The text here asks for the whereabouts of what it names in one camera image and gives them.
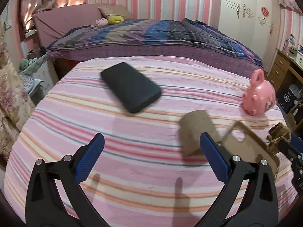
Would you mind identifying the black box under desk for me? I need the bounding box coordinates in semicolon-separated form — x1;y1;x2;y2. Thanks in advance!
277;88;297;113

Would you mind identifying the brown pillow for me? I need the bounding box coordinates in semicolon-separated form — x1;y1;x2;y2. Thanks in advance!
98;5;133;20

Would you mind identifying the pink striped bed cover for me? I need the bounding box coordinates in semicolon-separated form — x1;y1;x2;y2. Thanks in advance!
4;56;284;226

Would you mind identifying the brown cardboard piece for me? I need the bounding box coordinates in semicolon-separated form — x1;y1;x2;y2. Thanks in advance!
178;110;221;157

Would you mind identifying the yellow plush toy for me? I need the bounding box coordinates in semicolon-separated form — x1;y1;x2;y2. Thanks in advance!
107;15;124;25

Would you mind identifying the floral curtain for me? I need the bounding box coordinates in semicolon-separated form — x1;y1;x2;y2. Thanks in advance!
0;26;35;163

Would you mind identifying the white printer on desk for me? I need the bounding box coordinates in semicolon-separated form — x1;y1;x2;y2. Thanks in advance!
287;46;303;67

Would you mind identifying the wooden desk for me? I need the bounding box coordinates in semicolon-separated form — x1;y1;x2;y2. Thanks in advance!
266;48;303;133

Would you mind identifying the pink cartoon mug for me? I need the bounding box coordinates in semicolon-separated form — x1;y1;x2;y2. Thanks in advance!
242;69;276;116

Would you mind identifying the pink plush toy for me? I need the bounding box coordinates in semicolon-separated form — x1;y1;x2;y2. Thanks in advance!
91;18;108;29

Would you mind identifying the desk lamp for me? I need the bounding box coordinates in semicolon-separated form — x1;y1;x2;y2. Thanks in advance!
283;34;295;54

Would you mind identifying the white wardrobe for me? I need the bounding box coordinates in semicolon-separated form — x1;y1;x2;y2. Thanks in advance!
218;0;280;73

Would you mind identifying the brown phone case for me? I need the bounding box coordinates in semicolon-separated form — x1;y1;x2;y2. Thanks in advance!
221;121;279;179

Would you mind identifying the purple bed with plaid quilt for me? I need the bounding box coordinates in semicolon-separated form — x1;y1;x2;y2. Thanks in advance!
33;4;263;77

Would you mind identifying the black phone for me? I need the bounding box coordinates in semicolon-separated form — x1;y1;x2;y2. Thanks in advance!
100;63;162;114

